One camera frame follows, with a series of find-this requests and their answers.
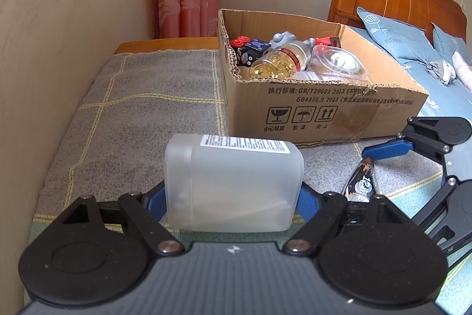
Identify grey toy figure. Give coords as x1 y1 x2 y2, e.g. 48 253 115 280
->
268 32 318 50

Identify glass bottle of gold capsules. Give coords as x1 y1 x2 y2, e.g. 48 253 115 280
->
248 41 314 80

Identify cardboard box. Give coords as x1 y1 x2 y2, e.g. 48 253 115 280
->
217 8 430 146

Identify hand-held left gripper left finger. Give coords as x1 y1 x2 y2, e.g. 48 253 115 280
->
61 183 185 257

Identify wooden bedside table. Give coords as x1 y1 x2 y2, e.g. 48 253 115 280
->
114 37 219 55

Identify white translucent plastic container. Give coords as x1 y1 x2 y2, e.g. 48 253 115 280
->
164 133 305 231

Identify pink white cloth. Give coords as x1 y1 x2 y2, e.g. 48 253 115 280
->
452 51 472 91

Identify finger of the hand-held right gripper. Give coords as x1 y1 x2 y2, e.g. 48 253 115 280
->
413 178 472 259
361 116 452 162

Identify blue bedsheet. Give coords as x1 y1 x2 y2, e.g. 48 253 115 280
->
347 25 472 315

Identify black cube toy red knobs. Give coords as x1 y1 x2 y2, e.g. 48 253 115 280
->
230 35 271 66

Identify black snack packet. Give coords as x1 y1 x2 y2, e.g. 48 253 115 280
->
344 157 380 205

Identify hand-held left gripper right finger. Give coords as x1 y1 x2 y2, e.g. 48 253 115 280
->
282 182 417 257

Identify clear round plastic container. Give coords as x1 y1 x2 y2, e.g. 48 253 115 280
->
307 44 369 81

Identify grey plaid cloth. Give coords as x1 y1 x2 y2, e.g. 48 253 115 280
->
24 49 458 301

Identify blue flower print pillow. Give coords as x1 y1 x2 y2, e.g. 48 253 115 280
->
356 7 439 65

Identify grey crumpled cloth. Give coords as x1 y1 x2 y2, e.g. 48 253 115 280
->
425 60 458 86

